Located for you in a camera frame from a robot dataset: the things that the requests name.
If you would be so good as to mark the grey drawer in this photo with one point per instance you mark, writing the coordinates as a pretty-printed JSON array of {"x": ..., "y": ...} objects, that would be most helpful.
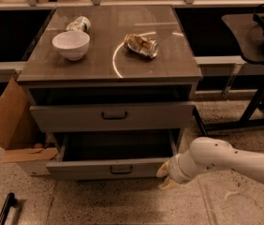
[
  {"x": 113, "y": 154},
  {"x": 110, "y": 117}
]

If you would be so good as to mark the grey top drawer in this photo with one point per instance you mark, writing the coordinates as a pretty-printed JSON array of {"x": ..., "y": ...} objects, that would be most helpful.
[{"x": 110, "y": 117}]

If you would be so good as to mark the crushed silver soda can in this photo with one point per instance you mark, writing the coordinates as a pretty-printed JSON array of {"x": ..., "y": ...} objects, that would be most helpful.
[{"x": 141, "y": 45}]

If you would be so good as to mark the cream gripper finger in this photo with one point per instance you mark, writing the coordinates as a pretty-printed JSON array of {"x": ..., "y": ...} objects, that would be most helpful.
[{"x": 168, "y": 184}]

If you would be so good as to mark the brown cardboard box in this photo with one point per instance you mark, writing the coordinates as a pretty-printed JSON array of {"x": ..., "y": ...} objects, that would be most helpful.
[{"x": 20, "y": 138}]

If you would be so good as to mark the white ceramic bowl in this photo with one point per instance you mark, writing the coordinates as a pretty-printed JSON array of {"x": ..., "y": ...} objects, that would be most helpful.
[{"x": 72, "y": 45}]

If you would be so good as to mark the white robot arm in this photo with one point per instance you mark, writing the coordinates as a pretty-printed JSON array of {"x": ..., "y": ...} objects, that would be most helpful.
[{"x": 205, "y": 154}]

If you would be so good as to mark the grey drawer cabinet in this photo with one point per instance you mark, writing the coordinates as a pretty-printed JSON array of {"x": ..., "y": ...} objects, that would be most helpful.
[{"x": 109, "y": 73}]

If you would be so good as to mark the black side table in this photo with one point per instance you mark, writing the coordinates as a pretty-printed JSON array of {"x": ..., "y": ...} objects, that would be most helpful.
[{"x": 250, "y": 38}]

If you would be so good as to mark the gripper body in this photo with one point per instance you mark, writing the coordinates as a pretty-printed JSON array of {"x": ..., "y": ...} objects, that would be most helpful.
[{"x": 175, "y": 170}]

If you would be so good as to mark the black floor bar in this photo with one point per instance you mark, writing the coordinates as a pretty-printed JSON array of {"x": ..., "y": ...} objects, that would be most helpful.
[{"x": 10, "y": 201}]

